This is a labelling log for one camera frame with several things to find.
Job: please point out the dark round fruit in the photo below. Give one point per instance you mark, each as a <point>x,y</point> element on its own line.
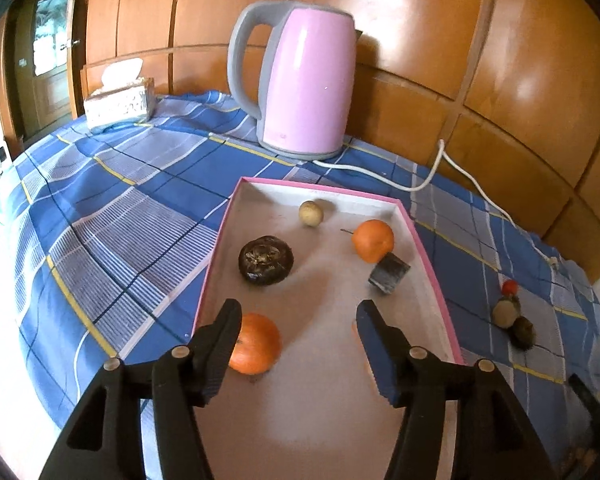
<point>522,332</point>
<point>266,260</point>

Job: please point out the small tan round fruit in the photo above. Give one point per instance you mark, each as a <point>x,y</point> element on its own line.
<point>311,213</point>

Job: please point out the wooden door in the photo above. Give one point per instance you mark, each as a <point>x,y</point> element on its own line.
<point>47,60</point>

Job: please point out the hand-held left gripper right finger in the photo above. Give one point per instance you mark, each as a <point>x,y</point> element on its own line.
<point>380,355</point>

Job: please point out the dark root with white end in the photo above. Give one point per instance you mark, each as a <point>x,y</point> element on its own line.
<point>505,312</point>

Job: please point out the white tissue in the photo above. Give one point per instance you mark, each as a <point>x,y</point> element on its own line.
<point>120,72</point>

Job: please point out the patterned tissue box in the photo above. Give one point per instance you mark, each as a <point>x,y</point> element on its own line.
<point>120,107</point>

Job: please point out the red cherry tomato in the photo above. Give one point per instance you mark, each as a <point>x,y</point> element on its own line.
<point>510,287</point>

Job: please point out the pink-edged white box tray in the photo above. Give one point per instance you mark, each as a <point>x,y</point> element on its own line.
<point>305,410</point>

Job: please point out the pink electric kettle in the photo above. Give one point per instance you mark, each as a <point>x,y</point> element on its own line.
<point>310,80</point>

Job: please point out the orange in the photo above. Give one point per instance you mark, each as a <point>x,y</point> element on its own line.
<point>257,345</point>
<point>373,241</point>

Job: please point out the blue plaid tablecloth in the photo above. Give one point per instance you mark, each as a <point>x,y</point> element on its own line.
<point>130,240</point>

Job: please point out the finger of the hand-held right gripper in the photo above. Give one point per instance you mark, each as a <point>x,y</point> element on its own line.
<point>587,400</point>

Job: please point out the small dark grey block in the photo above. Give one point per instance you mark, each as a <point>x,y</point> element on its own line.
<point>389,272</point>

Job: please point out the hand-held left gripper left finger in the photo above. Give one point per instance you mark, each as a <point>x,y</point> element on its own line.
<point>217,360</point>

